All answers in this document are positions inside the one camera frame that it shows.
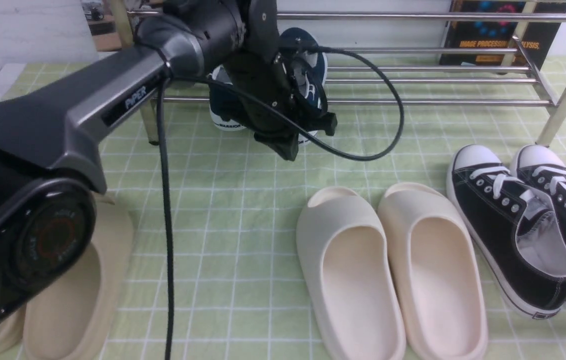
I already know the cream foam slide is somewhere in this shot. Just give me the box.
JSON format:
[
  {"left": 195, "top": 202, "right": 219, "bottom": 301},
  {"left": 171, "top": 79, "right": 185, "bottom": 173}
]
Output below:
[
  {"left": 296, "top": 186, "right": 407, "bottom": 360},
  {"left": 377, "top": 182, "right": 488, "bottom": 360}
]

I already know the green checkered tablecloth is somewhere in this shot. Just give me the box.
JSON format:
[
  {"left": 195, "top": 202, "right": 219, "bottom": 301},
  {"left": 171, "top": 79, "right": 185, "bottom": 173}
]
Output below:
[{"left": 94, "top": 72, "right": 566, "bottom": 360}]

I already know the navy blue sneaker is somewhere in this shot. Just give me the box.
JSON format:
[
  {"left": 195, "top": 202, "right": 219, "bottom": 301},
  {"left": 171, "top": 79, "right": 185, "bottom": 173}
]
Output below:
[
  {"left": 279, "top": 27, "right": 328, "bottom": 136},
  {"left": 209, "top": 83, "right": 247, "bottom": 132}
]

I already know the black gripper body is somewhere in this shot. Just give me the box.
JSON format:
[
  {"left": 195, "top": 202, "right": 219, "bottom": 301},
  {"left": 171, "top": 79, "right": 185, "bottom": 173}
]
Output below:
[{"left": 223, "top": 47, "right": 338, "bottom": 162}]

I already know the cream foam slide right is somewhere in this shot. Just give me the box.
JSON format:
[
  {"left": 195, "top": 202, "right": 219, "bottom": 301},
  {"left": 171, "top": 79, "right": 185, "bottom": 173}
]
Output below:
[{"left": 377, "top": 182, "right": 488, "bottom": 360}]

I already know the black cable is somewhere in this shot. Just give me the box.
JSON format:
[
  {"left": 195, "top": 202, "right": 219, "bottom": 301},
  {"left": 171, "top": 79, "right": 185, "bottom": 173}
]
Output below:
[{"left": 156, "top": 46, "right": 406, "bottom": 360}]

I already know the metal shoe rack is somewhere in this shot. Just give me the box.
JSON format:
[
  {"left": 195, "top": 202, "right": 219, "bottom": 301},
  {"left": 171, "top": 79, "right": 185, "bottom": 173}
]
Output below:
[{"left": 112, "top": 0, "right": 566, "bottom": 147}]

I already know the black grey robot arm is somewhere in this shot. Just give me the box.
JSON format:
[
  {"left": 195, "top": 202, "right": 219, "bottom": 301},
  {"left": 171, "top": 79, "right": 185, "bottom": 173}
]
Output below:
[{"left": 0, "top": 0, "right": 337, "bottom": 324}]

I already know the black orange book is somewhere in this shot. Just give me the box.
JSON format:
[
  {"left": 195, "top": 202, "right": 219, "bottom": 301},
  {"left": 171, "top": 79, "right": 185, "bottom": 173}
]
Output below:
[{"left": 438, "top": 0, "right": 561, "bottom": 69}]

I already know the cream foam slide left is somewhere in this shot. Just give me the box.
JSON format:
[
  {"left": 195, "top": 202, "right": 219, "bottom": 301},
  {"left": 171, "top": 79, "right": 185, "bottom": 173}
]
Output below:
[{"left": 296, "top": 186, "right": 407, "bottom": 360}]

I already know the black canvas sneaker left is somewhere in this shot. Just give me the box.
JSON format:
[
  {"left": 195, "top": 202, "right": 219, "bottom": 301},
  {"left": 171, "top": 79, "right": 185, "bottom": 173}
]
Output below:
[{"left": 446, "top": 145, "right": 566, "bottom": 320}]

